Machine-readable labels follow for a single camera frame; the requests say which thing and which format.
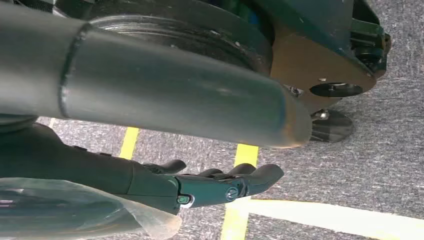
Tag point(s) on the translucent plastic cover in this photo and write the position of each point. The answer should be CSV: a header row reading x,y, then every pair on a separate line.
x,y
66,212

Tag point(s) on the round metal support foot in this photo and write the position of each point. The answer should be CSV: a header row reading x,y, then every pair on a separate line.
x,y
331,127

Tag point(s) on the robot mobile base chassis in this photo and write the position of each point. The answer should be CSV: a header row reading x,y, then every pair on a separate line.
x,y
314,59

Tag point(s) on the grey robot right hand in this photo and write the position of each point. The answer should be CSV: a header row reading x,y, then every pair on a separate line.
x,y
165,89

